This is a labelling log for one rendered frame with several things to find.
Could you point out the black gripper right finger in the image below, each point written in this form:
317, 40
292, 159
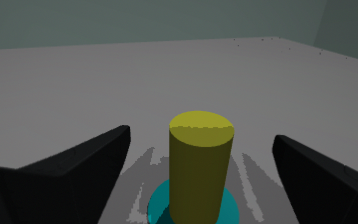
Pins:
321, 190

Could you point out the cyan circle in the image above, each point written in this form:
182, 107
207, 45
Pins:
158, 209

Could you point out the yellow cylinder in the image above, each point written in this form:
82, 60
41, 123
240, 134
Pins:
200, 144

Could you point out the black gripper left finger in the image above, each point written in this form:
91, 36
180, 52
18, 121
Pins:
71, 187

